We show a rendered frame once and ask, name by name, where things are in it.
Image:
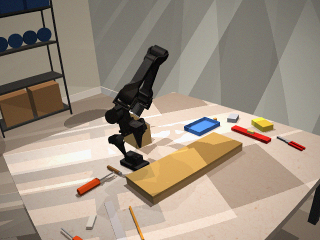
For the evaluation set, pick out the blue tray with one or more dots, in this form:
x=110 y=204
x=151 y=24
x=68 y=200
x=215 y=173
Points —
x=202 y=126

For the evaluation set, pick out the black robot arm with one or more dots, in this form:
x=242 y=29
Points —
x=138 y=98

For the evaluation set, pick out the wooden floor panel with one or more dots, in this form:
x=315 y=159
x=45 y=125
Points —
x=165 y=176

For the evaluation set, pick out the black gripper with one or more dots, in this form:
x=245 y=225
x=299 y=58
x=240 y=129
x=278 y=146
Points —
x=118 y=139

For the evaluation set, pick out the red long bar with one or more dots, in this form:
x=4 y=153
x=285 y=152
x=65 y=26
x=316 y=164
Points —
x=251 y=134

